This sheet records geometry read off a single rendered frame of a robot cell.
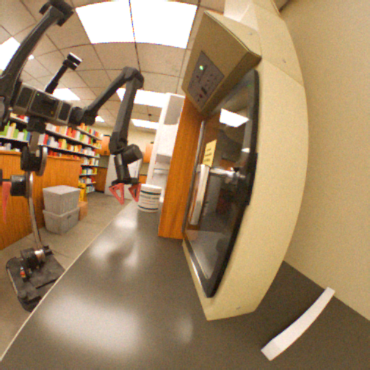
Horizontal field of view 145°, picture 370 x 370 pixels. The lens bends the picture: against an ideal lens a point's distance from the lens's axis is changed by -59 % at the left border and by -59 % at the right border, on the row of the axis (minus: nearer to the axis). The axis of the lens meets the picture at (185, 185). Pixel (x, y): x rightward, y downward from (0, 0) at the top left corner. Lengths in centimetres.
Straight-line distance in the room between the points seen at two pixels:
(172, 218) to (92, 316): 42
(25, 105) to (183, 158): 89
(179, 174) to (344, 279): 69
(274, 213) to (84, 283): 37
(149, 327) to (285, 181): 31
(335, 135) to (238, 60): 46
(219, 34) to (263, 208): 31
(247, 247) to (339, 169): 47
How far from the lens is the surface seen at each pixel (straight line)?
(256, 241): 21
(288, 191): 23
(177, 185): 52
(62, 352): 27
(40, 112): 99
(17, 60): 50
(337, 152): 62
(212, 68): 37
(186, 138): 54
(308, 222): 62
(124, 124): 66
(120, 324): 28
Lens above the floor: 119
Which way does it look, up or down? 3 degrees down
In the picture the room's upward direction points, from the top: 11 degrees clockwise
